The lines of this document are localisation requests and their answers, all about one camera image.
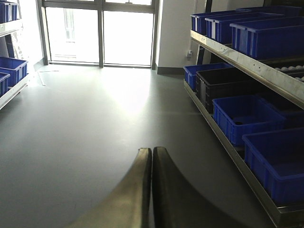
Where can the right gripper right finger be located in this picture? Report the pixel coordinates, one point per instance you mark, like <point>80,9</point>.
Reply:
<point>177,204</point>

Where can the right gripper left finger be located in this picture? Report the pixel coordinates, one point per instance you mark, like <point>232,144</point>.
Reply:
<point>127,206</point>

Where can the blue bin lower middle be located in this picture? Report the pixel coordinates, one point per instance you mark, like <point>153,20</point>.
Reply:
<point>245,114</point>

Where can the blue bin lower near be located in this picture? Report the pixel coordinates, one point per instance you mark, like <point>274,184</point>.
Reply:
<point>276,158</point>

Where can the black storage bin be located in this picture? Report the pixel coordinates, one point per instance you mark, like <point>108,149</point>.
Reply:
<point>225,82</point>

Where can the blue bin upper middle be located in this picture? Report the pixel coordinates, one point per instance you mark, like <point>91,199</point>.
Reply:
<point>218,28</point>

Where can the blue bin upper far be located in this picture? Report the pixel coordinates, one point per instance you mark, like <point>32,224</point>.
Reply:
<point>198,22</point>

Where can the blue bin upper near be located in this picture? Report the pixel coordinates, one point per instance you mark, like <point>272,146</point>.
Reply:
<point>269,38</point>

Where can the metal shelving rack right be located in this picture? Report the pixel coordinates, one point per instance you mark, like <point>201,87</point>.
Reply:
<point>279,82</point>

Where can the blue bins left shelf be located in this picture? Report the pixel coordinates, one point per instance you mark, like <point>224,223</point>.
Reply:
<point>12,70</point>

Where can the glass window door frame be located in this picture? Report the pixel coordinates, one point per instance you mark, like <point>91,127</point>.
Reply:
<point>99,7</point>

